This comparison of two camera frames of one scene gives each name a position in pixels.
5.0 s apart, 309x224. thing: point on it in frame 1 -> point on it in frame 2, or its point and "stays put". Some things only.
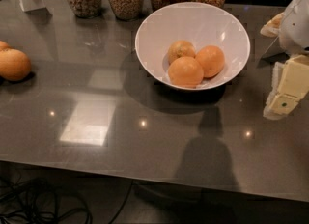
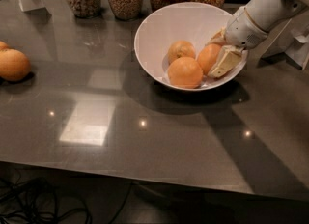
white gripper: (295, 25) -> (242, 31)
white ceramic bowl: (202, 24) stays put
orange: (185, 72) stays put
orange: (211, 60) stays put
